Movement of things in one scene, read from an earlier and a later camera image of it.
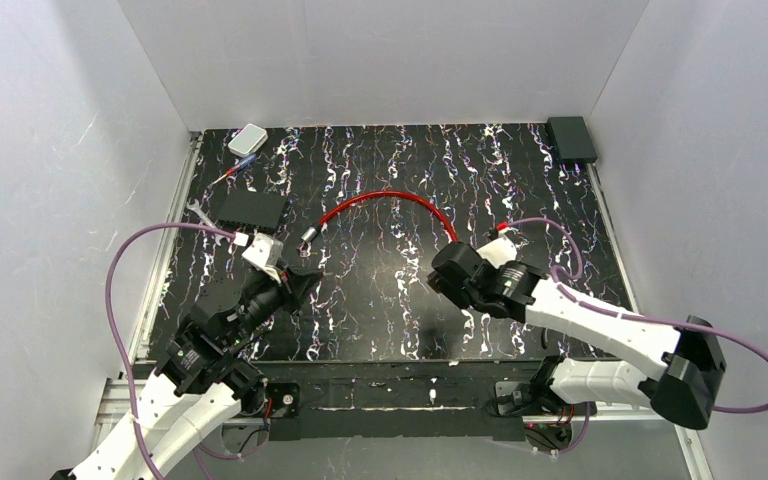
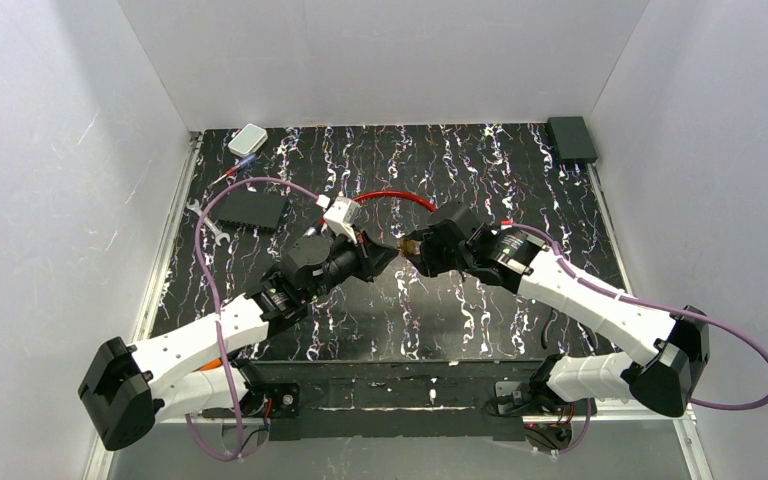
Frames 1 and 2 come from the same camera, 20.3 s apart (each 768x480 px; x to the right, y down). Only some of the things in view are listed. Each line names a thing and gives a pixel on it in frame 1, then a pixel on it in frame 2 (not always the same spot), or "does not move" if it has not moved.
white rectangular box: [248, 140] does not move
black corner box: [571, 139] does not move
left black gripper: [289, 285] -> [364, 255]
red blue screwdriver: [243, 163] does not move
